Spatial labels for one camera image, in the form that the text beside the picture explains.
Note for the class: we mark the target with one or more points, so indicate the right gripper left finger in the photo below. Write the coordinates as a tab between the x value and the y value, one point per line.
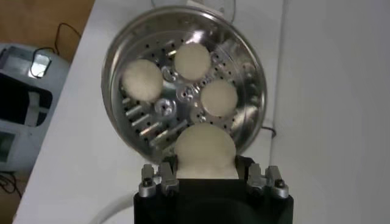
167	179

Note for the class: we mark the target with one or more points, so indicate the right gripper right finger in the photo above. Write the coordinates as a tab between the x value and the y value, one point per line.
254	179

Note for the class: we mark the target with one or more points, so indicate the white steamed baozi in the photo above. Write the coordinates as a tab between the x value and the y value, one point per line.
218	97
142	79
205	149
192	61

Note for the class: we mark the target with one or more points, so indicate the perforated steel steamer basket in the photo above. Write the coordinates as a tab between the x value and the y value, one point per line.
146	36

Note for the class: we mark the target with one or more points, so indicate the grey robot torso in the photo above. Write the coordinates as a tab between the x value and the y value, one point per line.
18	143

